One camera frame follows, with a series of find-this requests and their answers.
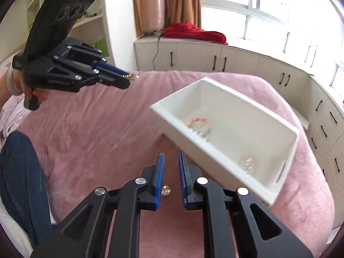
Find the person's left hand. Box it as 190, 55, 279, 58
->
12, 71, 51, 103

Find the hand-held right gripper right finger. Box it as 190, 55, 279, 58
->
178, 151, 314, 258

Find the white shelf unit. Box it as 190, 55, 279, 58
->
25, 0, 115, 65

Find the white window cabinet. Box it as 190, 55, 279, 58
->
133, 36, 344, 203

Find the pink blanket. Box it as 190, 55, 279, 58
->
0, 70, 336, 258

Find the white garment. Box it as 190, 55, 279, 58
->
0, 198, 35, 258

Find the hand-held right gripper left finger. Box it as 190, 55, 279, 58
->
31, 152, 166, 258

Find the small white stool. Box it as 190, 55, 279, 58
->
291, 107, 310, 130

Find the person's left forearm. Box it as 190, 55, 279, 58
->
0, 72, 11, 106

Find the pink suitcase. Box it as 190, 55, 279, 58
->
140, 0, 166, 34

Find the pale jade bangle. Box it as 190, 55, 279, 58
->
6, 66, 22, 97

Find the pink white bead bracelet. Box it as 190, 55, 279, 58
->
187, 117, 213, 141

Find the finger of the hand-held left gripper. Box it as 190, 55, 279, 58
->
48, 57, 131, 92
55, 38, 129, 77

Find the black cable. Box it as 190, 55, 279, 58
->
152, 28, 169, 71

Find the white storage box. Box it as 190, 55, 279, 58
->
150, 77, 300, 208

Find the brown curtain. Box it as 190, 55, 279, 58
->
131, 0, 202, 37

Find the white window frame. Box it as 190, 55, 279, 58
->
200, 0, 344, 98

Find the green box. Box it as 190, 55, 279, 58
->
94, 39, 109, 57

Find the red cloth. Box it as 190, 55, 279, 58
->
162, 21, 229, 45

